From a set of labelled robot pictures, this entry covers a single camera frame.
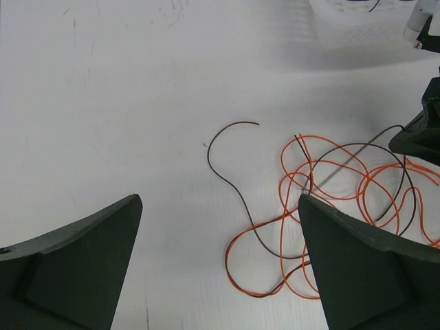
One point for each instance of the left white perforated basket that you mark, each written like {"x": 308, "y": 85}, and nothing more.
{"x": 341, "y": 24}

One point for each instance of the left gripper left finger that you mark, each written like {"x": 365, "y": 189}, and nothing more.
{"x": 71, "y": 277}

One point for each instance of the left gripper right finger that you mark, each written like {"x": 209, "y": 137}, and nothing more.
{"x": 367, "y": 277}

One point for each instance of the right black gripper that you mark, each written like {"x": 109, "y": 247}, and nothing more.
{"x": 420, "y": 137}

